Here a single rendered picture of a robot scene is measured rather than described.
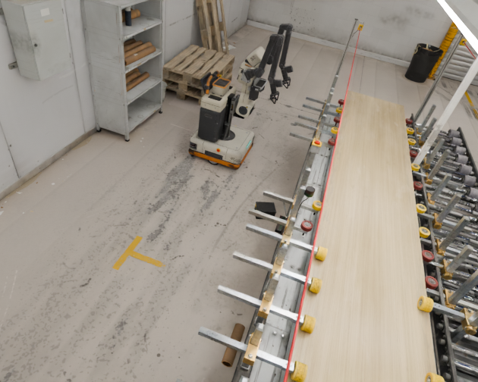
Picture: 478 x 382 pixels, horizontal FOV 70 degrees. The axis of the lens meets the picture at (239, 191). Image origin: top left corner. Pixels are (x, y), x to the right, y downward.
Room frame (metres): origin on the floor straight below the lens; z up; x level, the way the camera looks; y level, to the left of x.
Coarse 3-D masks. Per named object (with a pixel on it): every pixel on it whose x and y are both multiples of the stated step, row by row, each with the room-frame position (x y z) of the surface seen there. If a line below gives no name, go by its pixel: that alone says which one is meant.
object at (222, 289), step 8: (224, 288) 1.04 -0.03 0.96; (232, 296) 1.01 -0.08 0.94; (240, 296) 1.01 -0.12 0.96; (248, 296) 1.02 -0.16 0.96; (248, 304) 0.99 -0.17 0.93; (256, 304) 0.98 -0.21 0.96; (272, 312) 0.97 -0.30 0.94; (280, 312) 0.96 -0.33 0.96; (288, 312) 0.97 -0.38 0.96; (296, 320) 0.94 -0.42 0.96
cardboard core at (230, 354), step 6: (240, 324) 1.34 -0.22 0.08; (234, 330) 1.29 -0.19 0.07; (240, 330) 1.29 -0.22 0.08; (234, 336) 1.24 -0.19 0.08; (240, 336) 1.25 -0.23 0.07; (228, 348) 1.15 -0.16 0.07; (228, 354) 1.10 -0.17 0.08; (234, 354) 1.12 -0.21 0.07; (222, 360) 1.06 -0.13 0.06; (228, 360) 1.06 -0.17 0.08; (228, 366) 1.05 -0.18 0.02
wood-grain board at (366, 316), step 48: (336, 144) 2.88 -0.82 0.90; (384, 144) 3.07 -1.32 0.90; (336, 192) 2.14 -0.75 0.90; (384, 192) 2.27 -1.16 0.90; (336, 240) 1.61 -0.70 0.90; (384, 240) 1.71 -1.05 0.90; (336, 288) 1.23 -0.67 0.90; (384, 288) 1.30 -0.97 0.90; (336, 336) 0.93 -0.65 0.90; (384, 336) 0.99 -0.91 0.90
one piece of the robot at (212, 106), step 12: (216, 72) 3.74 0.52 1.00; (204, 96) 3.47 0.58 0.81; (216, 96) 3.53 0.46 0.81; (228, 96) 3.61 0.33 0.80; (204, 108) 3.44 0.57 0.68; (216, 108) 3.40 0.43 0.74; (228, 108) 3.59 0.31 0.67; (204, 120) 3.42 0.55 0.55; (216, 120) 3.39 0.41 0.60; (228, 120) 3.60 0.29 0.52; (204, 132) 3.42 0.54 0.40; (216, 132) 3.39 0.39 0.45; (228, 132) 3.63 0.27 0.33
